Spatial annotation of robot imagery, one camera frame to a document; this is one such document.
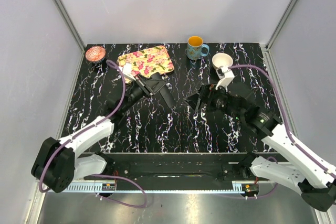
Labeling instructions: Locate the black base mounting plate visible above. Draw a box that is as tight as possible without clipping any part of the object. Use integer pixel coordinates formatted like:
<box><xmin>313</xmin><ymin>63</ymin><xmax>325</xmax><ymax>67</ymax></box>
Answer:
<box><xmin>100</xmin><ymin>153</ymin><xmax>260</xmax><ymax>182</ymax></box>

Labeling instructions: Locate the white slotted cable duct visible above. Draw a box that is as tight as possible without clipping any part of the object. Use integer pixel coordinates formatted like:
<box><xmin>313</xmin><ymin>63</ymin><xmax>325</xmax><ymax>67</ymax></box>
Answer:
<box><xmin>62</xmin><ymin>180</ymin><xmax>117</xmax><ymax>193</ymax></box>

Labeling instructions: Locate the purple cable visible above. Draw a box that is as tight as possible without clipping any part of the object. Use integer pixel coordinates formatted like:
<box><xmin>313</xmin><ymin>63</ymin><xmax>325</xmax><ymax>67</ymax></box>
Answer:
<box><xmin>225</xmin><ymin>63</ymin><xmax>336</xmax><ymax>200</ymax></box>
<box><xmin>38</xmin><ymin>60</ymin><xmax>149</xmax><ymax>208</ymax></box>

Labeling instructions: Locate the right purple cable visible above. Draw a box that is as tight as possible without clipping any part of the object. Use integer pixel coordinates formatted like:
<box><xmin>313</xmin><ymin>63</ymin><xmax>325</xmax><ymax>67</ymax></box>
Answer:
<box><xmin>225</xmin><ymin>63</ymin><xmax>336</xmax><ymax>200</ymax></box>

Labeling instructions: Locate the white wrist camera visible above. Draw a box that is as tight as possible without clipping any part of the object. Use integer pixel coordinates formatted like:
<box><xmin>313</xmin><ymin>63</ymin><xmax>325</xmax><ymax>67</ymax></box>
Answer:
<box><xmin>122</xmin><ymin>63</ymin><xmax>137</xmax><ymax>83</ymax></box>
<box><xmin>215</xmin><ymin>66</ymin><xmax>235</xmax><ymax>90</ymax></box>

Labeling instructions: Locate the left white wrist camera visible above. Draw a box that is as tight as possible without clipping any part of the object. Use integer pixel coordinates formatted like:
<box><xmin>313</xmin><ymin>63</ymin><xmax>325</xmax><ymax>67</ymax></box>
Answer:
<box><xmin>122</xmin><ymin>63</ymin><xmax>137</xmax><ymax>83</ymax></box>

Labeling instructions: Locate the cream white bowl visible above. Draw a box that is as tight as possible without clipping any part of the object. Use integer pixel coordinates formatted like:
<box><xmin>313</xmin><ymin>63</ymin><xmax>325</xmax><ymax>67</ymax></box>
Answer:
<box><xmin>212</xmin><ymin>52</ymin><xmax>233</xmax><ymax>70</ymax></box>

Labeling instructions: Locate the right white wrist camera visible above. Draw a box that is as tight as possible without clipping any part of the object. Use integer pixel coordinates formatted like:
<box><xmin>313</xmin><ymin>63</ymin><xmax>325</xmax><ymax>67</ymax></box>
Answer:
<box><xmin>215</xmin><ymin>66</ymin><xmax>235</xmax><ymax>90</ymax></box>

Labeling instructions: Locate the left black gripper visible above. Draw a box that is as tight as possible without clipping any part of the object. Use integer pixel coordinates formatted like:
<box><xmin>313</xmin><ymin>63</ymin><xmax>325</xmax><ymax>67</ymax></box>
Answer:
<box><xmin>121</xmin><ymin>74</ymin><xmax>167</xmax><ymax>113</ymax></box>

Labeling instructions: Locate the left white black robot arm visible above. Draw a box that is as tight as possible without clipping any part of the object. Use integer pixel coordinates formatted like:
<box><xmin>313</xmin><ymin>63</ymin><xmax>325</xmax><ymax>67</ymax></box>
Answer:
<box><xmin>31</xmin><ymin>72</ymin><xmax>165</xmax><ymax>193</ymax></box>

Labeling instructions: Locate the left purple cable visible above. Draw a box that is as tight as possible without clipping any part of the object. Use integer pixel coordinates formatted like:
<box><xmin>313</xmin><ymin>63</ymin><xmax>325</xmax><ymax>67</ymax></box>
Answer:
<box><xmin>38</xmin><ymin>60</ymin><xmax>149</xmax><ymax>208</ymax></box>

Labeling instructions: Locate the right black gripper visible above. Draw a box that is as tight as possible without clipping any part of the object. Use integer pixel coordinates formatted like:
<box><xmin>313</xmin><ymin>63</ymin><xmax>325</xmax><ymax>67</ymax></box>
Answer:
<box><xmin>183</xmin><ymin>82</ymin><xmax>243</xmax><ymax>121</ymax></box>

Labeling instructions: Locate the blue mug orange inside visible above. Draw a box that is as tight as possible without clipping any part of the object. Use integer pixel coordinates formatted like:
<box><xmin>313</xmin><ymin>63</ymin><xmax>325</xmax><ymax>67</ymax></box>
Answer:
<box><xmin>186</xmin><ymin>36</ymin><xmax>209</xmax><ymax>60</ymax></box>

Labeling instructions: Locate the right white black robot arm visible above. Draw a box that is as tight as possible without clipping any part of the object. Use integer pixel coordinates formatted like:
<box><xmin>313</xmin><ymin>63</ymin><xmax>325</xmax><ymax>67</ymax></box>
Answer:
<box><xmin>186</xmin><ymin>83</ymin><xmax>335</xmax><ymax>212</ymax></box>

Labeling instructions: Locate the floral yellow pink tray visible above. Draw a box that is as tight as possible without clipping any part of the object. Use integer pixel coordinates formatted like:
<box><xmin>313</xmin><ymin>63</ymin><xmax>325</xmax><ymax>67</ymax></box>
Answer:
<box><xmin>117</xmin><ymin>45</ymin><xmax>174</xmax><ymax>78</ymax></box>

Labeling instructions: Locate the red patterned bowl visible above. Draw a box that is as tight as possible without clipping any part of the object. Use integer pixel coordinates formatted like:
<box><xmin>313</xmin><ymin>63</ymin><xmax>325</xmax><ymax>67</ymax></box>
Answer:
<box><xmin>85</xmin><ymin>46</ymin><xmax>106</xmax><ymax>63</ymax></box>

